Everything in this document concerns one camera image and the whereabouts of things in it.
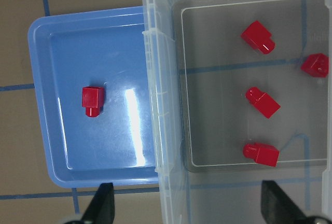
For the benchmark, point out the blue plastic tray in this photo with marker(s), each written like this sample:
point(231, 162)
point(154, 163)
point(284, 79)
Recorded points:
point(91, 85)

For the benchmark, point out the red block in box bottom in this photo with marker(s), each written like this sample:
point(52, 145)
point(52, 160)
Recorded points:
point(261, 153)

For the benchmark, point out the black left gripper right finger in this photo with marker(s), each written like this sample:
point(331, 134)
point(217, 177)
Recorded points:
point(277, 207)

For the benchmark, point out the red block under lid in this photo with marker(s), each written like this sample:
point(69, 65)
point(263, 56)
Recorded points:
point(316, 65)

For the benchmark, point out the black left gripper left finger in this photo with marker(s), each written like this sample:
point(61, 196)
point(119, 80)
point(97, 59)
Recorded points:
point(101, 209)

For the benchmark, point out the clear plastic storage box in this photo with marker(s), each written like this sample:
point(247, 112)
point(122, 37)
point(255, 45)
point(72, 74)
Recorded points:
point(199, 69)

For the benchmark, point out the red block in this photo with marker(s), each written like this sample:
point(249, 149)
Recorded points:
point(258, 37)
point(316, 65)
point(261, 153)
point(262, 102)
point(93, 100)

